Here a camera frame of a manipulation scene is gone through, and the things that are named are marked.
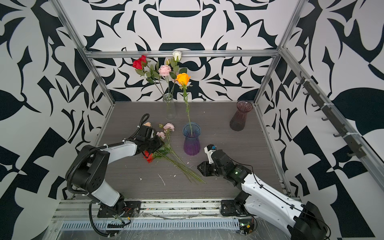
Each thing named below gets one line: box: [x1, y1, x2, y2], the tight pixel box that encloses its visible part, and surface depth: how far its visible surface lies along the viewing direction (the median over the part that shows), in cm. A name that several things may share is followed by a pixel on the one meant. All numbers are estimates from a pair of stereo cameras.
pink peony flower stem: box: [158, 64, 172, 97], surface depth 87 cm
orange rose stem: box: [176, 73, 193, 136], surface depth 76 cm
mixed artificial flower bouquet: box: [143, 122, 207, 184], surface depth 92 cm
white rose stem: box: [169, 51, 182, 95], surface depth 86 cm
